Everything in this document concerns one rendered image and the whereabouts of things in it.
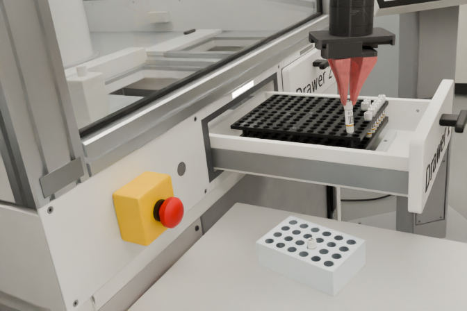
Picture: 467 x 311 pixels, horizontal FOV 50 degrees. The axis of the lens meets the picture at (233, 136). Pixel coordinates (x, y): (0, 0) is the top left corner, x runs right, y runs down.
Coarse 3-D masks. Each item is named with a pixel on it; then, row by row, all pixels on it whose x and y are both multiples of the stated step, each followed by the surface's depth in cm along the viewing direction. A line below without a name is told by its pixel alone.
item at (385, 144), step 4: (388, 132) 89; (392, 132) 89; (396, 132) 89; (388, 136) 87; (392, 136) 87; (384, 140) 85; (388, 140) 86; (392, 140) 87; (380, 144) 84; (384, 144) 84; (388, 144) 85; (380, 148) 83; (384, 148) 83; (388, 148) 85
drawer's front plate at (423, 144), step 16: (448, 80) 87; (448, 96) 83; (432, 112) 73; (448, 112) 85; (416, 128) 68; (432, 128) 70; (416, 144) 65; (432, 144) 72; (416, 160) 66; (416, 176) 67; (432, 176) 75; (416, 192) 67; (416, 208) 68
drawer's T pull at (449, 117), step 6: (444, 114) 77; (450, 114) 77; (462, 114) 76; (444, 120) 75; (450, 120) 75; (456, 120) 74; (462, 120) 74; (456, 126) 72; (462, 126) 72; (456, 132) 73; (462, 132) 72
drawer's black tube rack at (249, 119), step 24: (288, 96) 97; (312, 96) 95; (240, 120) 87; (264, 120) 87; (288, 120) 85; (312, 120) 84; (336, 120) 82; (360, 120) 81; (384, 120) 88; (336, 144) 81; (360, 144) 80
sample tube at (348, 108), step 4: (348, 100) 71; (348, 104) 70; (344, 108) 71; (348, 108) 71; (352, 108) 71; (348, 112) 71; (352, 112) 71; (348, 116) 71; (352, 116) 71; (348, 120) 71; (352, 120) 71; (348, 124) 71; (352, 124) 72; (348, 128) 72; (352, 128) 72; (348, 132) 72; (352, 132) 72
